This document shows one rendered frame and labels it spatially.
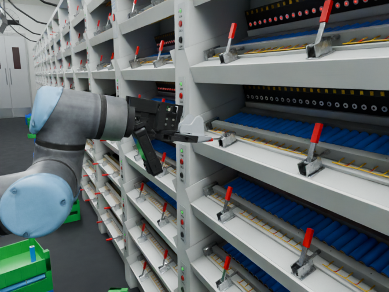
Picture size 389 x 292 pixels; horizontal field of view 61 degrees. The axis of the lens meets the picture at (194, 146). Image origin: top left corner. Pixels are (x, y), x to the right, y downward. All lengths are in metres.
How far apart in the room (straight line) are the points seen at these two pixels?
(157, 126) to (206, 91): 0.30
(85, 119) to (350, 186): 0.46
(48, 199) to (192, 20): 0.62
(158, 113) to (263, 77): 0.22
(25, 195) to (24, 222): 0.04
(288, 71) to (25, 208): 0.47
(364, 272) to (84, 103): 0.57
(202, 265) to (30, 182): 0.68
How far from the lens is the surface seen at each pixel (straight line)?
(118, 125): 0.65
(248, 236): 0.80
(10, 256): 1.56
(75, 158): 0.65
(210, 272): 1.03
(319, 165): 0.62
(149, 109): 0.69
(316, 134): 0.60
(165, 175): 1.23
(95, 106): 0.64
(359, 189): 0.56
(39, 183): 0.51
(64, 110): 0.63
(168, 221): 1.31
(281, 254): 0.74
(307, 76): 0.59
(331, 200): 0.58
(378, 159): 0.59
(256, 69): 0.68
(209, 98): 0.96
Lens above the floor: 1.11
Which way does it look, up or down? 12 degrees down
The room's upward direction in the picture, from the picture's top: straight up
